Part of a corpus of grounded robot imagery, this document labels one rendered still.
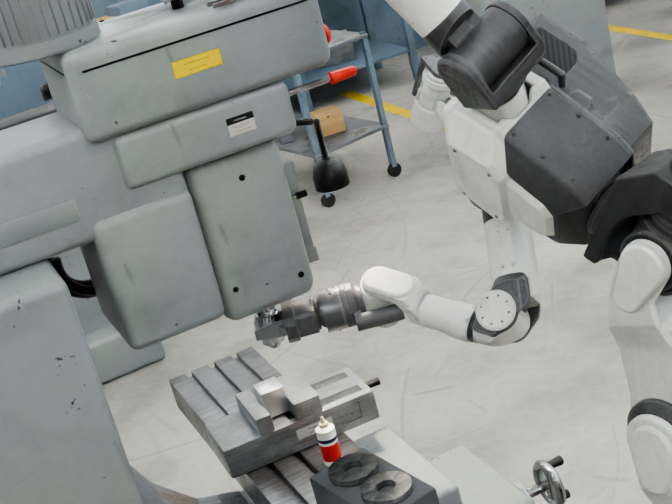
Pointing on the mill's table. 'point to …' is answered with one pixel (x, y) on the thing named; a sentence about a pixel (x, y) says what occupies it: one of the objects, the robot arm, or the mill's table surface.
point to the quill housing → (250, 229)
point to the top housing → (182, 61)
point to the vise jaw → (300, 395)
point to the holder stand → (369, 482)
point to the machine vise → (300, 435)
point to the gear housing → (204, 134)
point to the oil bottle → (329, 445)
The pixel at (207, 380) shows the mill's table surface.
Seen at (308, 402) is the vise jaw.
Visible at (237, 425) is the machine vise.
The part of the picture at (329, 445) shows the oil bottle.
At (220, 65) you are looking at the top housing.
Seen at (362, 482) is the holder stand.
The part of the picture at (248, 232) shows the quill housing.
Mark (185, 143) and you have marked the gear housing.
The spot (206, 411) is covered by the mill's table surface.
